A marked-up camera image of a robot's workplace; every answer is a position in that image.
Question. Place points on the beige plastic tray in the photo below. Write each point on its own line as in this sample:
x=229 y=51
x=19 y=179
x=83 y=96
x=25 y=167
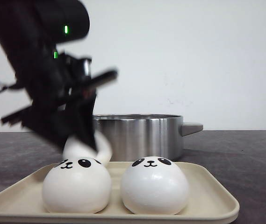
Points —
x=209 y=202

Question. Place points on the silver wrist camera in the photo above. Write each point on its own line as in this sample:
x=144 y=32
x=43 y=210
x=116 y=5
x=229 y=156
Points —
x=84 y=67

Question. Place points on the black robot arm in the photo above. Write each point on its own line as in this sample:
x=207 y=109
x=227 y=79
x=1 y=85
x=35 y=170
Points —
x=37 y=26

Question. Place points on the panda bun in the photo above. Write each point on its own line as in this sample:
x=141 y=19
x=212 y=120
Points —
x=154 y=185
x=77 y=185
x=75 y=148

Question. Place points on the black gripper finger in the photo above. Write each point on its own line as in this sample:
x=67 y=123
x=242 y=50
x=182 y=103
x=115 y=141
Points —
x=55 y=127
x=77 y=118

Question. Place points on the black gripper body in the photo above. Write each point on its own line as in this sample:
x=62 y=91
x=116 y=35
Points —
x=49 y=80

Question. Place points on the stainless steel steamer pot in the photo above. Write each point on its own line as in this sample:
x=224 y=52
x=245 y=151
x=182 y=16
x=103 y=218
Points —
x=133 y=136

